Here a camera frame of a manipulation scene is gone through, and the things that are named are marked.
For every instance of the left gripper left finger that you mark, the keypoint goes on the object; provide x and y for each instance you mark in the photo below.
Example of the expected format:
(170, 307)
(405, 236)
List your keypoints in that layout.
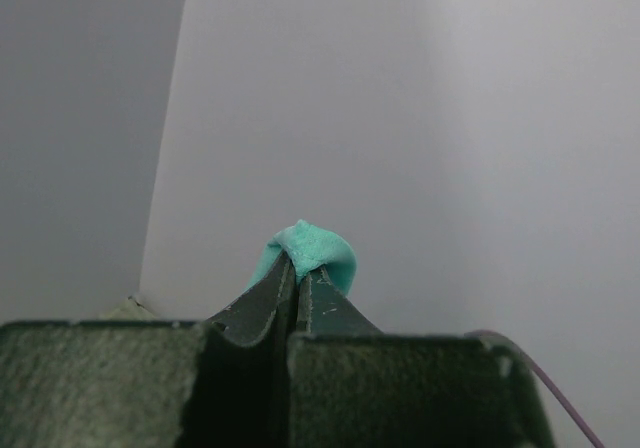
(247, 320)

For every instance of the teal t shirt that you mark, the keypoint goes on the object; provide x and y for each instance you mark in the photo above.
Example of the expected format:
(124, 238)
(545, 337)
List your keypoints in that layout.
(309, 247)

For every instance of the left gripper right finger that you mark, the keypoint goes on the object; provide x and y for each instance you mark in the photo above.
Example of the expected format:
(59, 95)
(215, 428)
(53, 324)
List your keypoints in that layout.
(324, 310)

